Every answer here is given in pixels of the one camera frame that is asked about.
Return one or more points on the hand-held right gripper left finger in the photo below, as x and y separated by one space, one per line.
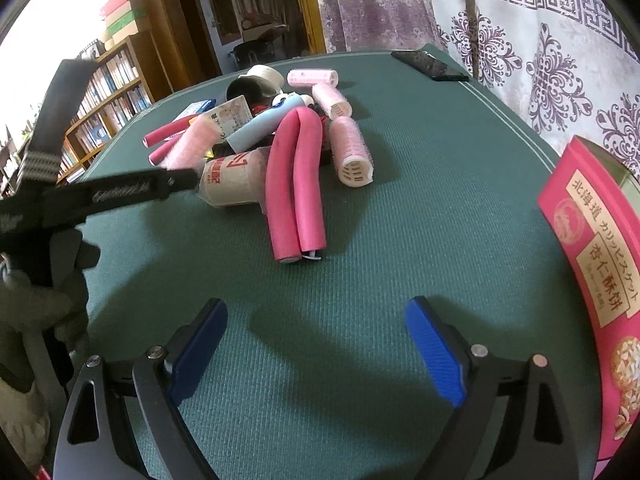
200 345

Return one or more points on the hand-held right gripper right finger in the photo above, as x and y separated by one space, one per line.
435 355

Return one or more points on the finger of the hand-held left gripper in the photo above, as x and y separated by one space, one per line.
182 180

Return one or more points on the white packet red print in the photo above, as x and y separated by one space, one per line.
235 180

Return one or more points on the small blue box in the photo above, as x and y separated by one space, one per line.
196 109

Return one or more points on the small white printed box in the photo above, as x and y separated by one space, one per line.
230 115

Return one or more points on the light blue tube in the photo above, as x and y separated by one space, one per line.
255 130

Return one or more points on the bent pink foam curler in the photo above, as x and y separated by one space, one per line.
282 200

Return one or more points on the large pink hair roller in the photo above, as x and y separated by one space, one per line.
350 150

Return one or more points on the pink biscuit tin box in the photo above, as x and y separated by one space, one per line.
590 240

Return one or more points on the person's left forearm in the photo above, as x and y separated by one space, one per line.
55 110

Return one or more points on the green felt desktop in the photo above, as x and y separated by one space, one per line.
400 240

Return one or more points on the person's left hand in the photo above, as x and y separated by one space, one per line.
25 310

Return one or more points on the dark grey funnel cup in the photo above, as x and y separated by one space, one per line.
242 94

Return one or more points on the wooden bookshelf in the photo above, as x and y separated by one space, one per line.
120 75

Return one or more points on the beige cardboard box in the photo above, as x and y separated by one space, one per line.
127 34

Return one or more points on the pink cardboard box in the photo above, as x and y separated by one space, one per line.
120 2

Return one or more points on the wooden door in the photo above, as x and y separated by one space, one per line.
310 20

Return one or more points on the black phone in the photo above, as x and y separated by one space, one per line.
430 66

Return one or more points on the white purple patterned curtain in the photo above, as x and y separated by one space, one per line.
525 35

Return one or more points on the wooden door frame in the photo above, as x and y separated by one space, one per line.
155 20

